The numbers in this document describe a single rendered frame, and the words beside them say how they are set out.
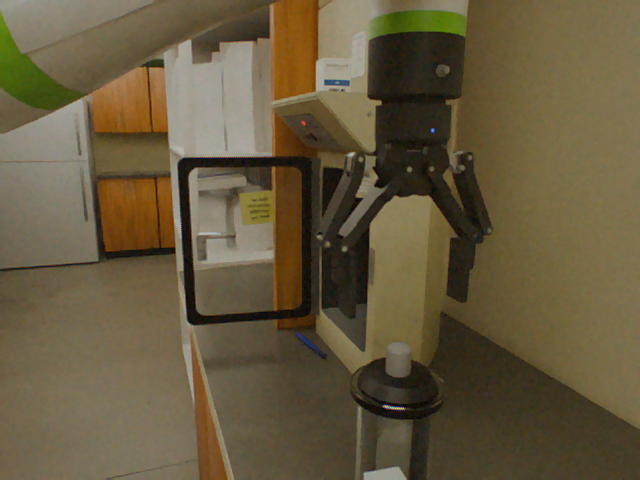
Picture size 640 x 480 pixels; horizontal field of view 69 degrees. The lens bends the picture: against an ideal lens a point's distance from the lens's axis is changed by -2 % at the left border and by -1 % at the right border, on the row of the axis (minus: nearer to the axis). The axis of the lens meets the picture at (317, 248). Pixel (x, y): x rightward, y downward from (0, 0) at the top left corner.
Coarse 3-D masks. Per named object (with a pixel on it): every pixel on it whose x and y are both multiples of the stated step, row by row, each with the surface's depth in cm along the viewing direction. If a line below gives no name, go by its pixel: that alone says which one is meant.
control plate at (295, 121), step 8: (288, 120) 102; (296, 120) 97; (304, 120) 93; (312, 120) 89; (296, 128) 103; (304, 128) 98; (312, 128) 93; (320, 128) 89; (304, 136) 103; (328, 136) 90; (312, 144) 104; (320, 144) 99; (328, 144) 94; (336, 144) 90
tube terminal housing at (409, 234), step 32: (352, 0) 88; (320, 32) 104; (352, 32) 89; (320, 192) 111; (384, 224) 86; (416, 224) 88; (320, 256) 115; (384, 256) 87; (416, 256) 89; (320, 288) 117; (384, 288) 89; (416, 288) 91; (320, 320) 118; (384, 320) 90; (416, 320) 93; (352, 352) 100; (384, 352) 92; (416, 352) 95
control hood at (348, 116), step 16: (304, 96) 82; (320, 96) 76; (336, 96) 77; (352, 96) 78; (288, 112) 97; (304, 112) 89; (320, 112) 82; (336, 112) 78; (352, 112) 79; (368, 112) 80; (336, 128) 82; (352, 128) 79; (368, 128) 80; (304, 144) 109; (352, 144) 83; (368, 144) 81
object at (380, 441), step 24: (360, 408) 53; (384, 408) 49; (408, 408) 49; (360, 432) 54; (384, 432) 51; (408, 432) 50; (432, 432) 53; (360, 456) 54; (384, 456) 51; (408, 456) 51; (432, 456) 55
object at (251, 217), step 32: (192, 192) 106; (224, 192) 108; (256, 192) 109; (288, 192) 111; (192, 224) 108; (224, 224) 109; (256, 224) 111; (288, 224) 113; (224, 256) 111; (256, 256) 113; (288, 256) 115; (224, 288) 113; (256, 288) 115; (288, 288) 116
